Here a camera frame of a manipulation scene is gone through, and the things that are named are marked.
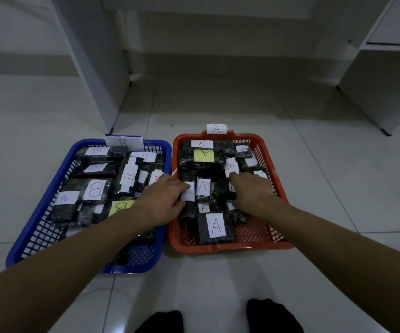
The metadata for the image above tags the person's left hand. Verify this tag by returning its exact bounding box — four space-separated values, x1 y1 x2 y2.
132 173 191 228

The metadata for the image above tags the person's right hand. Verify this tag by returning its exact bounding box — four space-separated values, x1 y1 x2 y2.
228 172 280 219

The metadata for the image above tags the red plastic basket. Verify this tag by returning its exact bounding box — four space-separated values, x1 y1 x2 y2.
168 129 294 255

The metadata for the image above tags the blue plastic basket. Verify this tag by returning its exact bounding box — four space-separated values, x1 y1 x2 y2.
5 136 172 274

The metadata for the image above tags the person's right forearm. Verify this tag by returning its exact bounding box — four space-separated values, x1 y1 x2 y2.
266 199 400 333

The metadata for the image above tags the person's left forearm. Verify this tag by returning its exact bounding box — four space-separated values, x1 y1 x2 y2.
0 208 152 333

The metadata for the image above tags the person's black trouser leg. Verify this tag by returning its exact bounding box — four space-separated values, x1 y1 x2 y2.
246 298 304 333
134 310 185 333

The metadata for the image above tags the large white paper tag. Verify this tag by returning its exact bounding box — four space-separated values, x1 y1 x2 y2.
105 136 145 152

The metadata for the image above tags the white desk side panel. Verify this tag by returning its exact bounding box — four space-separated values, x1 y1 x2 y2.
337 48 400 136
49 0 131 135

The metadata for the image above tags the white desk drawer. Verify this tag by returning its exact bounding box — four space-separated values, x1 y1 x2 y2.
347 0 400 52

